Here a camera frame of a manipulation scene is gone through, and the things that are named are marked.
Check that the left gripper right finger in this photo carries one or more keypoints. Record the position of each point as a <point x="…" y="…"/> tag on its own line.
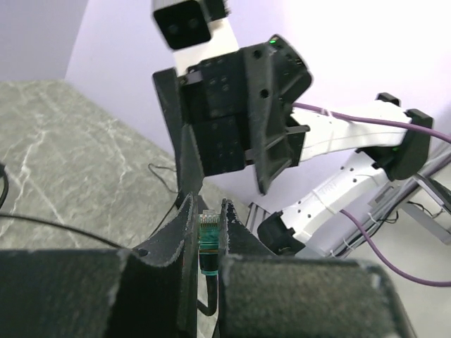
<point x="248" y="284"/>

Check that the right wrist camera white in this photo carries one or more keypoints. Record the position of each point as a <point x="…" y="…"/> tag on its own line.
<point x="194" y="30"/>

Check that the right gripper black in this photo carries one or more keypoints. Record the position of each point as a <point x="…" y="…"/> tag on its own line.
<point x="234" y="110"/>

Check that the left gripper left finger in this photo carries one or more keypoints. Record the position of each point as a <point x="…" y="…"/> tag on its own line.
<point x="168" y="289"/>

